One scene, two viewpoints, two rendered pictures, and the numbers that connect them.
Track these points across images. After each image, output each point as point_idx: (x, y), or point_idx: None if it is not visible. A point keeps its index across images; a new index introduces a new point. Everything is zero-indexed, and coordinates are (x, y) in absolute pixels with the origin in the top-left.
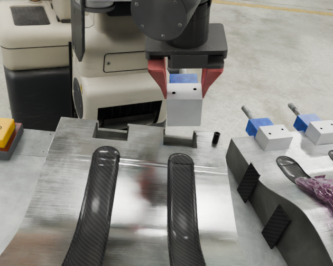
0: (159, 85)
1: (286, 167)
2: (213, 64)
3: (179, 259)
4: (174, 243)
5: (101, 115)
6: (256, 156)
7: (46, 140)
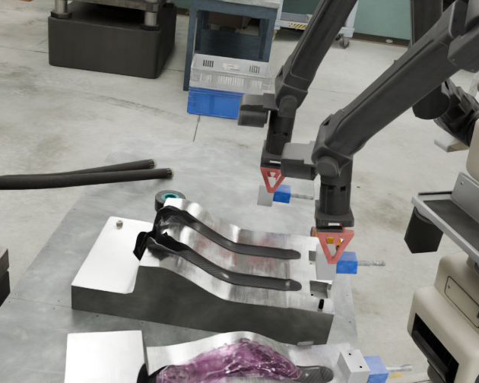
0: None
1: (320, 375)
2: (317, 226)
3: (210, 267)
4: (224, 273)
5: (416, 324)
6: (327, 352)
7: None
